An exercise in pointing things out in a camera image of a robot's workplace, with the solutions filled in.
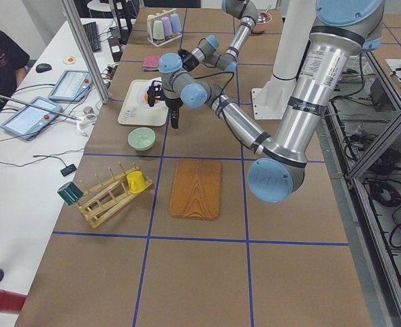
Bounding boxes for orange fruit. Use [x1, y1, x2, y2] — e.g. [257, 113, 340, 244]
[144, 91, 161, 107]

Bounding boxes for white round plate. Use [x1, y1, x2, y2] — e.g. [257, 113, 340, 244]
[136, 77, 165, 108]

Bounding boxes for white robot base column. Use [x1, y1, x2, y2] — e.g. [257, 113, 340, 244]
[252, 0, 316, 120]

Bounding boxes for cream rectangular tray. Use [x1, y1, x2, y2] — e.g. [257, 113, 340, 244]
[118, 80, 168, 127]

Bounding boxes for wooden orange tray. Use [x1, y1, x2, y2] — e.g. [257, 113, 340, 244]
[168, 159, 222, 221]

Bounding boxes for blue cup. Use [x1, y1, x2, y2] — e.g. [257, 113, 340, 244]
[170, 12, 182, 33]

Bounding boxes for pink folded cloth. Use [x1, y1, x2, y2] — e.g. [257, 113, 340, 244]
[142, 57, 160, 72]

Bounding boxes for green ceramic bowl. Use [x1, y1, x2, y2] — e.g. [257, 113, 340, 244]
[127, 127, 156, 151]

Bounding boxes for purple cup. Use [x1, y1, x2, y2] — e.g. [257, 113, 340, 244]
[161, 16, 173, 37]

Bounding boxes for white cup holder rack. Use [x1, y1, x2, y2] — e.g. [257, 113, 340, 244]
[146, 8, 182, 47]

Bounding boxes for pink bowl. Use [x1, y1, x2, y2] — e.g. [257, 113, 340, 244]
[252, 13, 272, 33]

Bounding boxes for yellow mug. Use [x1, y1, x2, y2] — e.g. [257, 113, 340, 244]
[127, 170, 147, 193]

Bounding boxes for metal spoon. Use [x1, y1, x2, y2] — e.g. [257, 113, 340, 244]
[257, 5, 272, 23]

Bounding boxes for black keyboard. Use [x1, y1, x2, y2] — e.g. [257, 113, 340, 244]
[82, 22, 101, 52]

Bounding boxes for far teach pendant tablet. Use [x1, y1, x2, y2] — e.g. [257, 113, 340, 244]
[48, 69, 93, 103]

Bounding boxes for teach pendant tablet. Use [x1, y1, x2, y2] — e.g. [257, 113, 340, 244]
[48, 69, 93, 103]
[1, 106, 58, 140]

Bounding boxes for small orange white dish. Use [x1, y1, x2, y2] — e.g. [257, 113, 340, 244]
[63, 57, 76, 65]

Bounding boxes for small black device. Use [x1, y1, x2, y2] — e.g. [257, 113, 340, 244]
[60, 164, 77, 177]

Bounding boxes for wooden dish rack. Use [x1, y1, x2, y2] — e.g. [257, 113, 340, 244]
[75, 164, 153, 228]

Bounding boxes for dark green cup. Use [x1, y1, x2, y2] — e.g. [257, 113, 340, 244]
[57, 181, 84, 206]

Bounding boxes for black computer mouse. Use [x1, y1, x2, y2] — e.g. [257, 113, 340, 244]
[35, 63, 52, 74]

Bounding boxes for near teach pendant tablet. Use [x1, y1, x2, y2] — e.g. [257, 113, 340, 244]
[1, 106, 58, 140]

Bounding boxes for red cylinder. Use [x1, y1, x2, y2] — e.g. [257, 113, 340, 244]
[0, 289, 27, 314]

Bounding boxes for aluminium frame post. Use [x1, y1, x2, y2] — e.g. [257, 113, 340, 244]
[61, 0, 110, 104]

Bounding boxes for grabber stick with green handle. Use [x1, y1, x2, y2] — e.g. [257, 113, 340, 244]
[0, 94, 97, 136]

